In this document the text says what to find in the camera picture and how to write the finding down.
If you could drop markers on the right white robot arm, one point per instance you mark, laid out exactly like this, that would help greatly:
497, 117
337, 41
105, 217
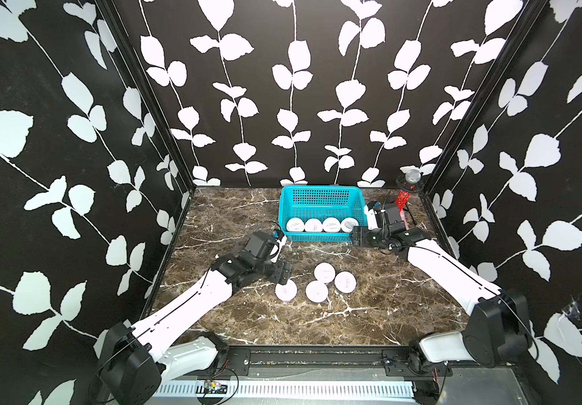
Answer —
498, 330

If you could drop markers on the pink and red tube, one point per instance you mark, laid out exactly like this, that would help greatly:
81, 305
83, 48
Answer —
401, 202

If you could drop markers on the white perforated cable duct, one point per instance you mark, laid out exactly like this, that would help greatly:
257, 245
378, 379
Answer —
321, 390

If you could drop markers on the white yogurt cup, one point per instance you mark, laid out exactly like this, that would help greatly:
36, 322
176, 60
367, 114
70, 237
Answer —
345, 282
317, 291
325, 273
286, 293
331, 225
295, 225
313, 226
348, 224

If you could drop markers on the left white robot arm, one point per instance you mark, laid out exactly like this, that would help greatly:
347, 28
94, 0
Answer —
136, 359

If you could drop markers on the small black tripod lamp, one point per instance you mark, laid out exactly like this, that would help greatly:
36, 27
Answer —
410, 181

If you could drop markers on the teal plastic basket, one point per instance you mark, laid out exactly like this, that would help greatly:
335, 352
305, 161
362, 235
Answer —
321, 203

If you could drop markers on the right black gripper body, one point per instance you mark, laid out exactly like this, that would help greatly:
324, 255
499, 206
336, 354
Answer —
371, 238

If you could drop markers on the small circuit board with wires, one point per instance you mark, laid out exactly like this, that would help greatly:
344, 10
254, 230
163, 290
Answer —
207, 388

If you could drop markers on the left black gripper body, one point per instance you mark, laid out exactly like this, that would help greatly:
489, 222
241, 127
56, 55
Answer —
276, 272

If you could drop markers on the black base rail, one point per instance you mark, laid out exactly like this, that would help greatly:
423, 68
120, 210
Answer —
391, 360

